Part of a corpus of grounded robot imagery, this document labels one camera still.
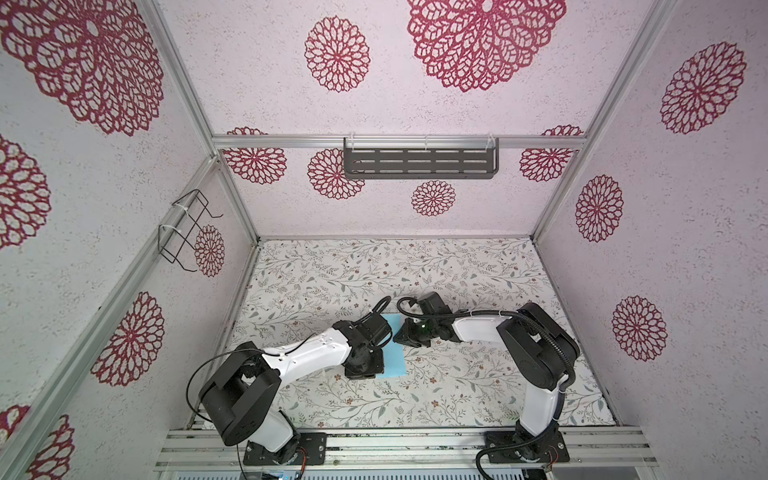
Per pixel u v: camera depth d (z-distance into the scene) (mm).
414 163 950
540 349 500
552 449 728
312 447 734
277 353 475
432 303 780
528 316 541
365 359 628
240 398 427
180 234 754
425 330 821
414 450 747
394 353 901
